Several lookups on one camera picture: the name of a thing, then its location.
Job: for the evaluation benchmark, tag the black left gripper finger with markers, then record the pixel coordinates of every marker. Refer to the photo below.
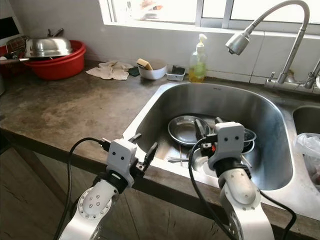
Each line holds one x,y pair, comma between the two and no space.
151,153
135,138

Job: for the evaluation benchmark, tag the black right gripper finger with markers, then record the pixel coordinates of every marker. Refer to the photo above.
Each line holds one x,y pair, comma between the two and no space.
200,130
219,121

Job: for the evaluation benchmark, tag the stainless steel plate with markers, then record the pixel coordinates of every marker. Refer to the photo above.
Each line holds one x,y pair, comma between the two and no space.
185,131

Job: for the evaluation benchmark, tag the stainless steel bowl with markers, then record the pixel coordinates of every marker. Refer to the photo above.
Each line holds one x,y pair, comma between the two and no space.
250,140
200,165

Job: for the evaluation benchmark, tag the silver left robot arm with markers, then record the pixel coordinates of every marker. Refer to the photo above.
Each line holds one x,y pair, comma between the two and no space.
92,205

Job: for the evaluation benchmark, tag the stainless steel kitchen sink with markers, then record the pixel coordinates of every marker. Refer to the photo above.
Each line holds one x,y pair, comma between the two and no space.
260,125

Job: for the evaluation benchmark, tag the small white plastic dish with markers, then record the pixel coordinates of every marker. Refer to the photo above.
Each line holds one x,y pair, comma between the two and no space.
175,76

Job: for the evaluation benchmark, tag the yellow dish soap pump bottle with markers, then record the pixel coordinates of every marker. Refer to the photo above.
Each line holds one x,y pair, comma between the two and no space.
198,65

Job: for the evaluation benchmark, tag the dark green scouring pad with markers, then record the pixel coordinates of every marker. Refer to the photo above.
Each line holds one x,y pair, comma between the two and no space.
134,72

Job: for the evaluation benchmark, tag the white ceramic bowl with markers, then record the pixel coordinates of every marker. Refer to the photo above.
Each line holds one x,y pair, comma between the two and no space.
155,73

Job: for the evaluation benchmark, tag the crumpled white cloth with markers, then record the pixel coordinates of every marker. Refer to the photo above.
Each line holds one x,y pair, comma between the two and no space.
109,71

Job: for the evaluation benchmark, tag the yellow sponge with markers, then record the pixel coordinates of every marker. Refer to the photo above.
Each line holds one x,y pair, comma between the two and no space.
144,64

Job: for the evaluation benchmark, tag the clear plastic bag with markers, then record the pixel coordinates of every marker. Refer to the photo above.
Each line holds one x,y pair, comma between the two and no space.
307,150

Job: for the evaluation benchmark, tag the red plastic basin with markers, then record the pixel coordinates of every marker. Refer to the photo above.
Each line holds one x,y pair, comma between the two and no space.
60,67

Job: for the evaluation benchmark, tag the grey gooseneck faucet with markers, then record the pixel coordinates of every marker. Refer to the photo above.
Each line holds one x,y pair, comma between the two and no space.
297,45

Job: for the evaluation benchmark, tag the white framed window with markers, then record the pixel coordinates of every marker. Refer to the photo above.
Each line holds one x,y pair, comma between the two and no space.
160,10

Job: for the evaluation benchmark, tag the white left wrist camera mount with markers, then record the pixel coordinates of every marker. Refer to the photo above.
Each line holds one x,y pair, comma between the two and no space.
122,157

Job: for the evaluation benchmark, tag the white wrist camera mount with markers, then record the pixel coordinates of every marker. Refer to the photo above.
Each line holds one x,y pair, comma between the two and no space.
122,157
229,140

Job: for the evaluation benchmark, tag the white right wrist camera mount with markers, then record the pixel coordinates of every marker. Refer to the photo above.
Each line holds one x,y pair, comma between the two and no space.
229,140

